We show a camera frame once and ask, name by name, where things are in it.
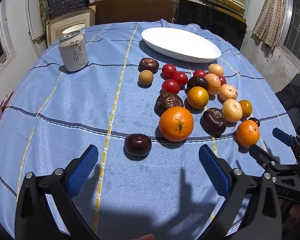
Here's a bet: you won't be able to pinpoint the large dark brown mangosteen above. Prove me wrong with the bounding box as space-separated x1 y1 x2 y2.
155 92 184 117

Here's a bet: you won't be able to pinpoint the framed picture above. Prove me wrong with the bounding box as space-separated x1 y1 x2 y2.
45 5 97 48

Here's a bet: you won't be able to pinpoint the black glossy panel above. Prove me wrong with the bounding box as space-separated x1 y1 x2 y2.
175 0 248 53

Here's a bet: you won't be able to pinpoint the black jacket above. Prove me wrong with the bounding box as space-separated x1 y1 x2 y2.
275 80 300 140

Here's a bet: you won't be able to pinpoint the white oval plate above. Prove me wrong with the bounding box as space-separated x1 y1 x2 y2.
141 27 221 63

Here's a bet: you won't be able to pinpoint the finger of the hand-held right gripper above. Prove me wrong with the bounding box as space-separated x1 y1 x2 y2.
272 127 300 168
249 144 300 172

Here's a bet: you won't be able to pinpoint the white leaning panel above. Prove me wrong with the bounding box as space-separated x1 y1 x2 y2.
25 0 48 58

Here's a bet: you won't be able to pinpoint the blue plaid tablecloth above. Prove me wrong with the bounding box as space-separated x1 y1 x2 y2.
0 21 299 240

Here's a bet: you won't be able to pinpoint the peach coloured round fruit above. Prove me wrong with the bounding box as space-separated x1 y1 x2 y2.
208 63 225 76

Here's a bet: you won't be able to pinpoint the tan round longan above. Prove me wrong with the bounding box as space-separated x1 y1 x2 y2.
138 70 154 86

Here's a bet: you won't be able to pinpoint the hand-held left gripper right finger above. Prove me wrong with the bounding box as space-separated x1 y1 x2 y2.
198 144 283 240

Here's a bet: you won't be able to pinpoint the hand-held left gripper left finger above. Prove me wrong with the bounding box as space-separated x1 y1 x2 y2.
14 144 100 240

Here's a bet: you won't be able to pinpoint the brown board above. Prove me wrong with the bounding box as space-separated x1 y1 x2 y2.
89 0 177 26

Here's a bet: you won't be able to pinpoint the small dark brown mangosteen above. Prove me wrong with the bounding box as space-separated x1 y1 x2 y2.
138 58 159 74

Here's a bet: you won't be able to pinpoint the large orange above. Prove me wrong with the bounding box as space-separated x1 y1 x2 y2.
159 106 194 142

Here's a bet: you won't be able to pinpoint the pale cream round fruit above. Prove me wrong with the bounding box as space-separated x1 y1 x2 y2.
222 99 243 123

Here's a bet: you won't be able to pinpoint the green marbled panel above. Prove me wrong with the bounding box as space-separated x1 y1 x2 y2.
39 0 51 22

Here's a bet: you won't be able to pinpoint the small orange mandarin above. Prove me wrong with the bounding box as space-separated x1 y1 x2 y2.
236 120 261 148

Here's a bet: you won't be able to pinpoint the blue patterned boxes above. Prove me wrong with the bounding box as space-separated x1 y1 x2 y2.
47 0 88 19

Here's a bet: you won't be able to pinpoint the white paper cup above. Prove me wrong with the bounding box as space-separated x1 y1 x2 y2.
62 24 86 37

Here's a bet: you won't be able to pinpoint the window with wire mesh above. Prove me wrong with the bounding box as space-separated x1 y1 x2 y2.
277 0 300 73

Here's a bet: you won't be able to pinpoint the black chair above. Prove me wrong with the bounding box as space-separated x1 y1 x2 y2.
289 72 300 90

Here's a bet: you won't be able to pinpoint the wooden chair back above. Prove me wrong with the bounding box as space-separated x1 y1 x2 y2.
1 91 15 110

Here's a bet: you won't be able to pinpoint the white drink can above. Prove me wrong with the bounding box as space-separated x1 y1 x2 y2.
58 31 89 72

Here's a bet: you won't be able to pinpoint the yellow orange tomato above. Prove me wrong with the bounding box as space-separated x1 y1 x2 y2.
187 86 210 110
239 100 253 119

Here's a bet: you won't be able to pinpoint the brick pattern hanging sheet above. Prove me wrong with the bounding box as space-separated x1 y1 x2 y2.
252 0 289 53

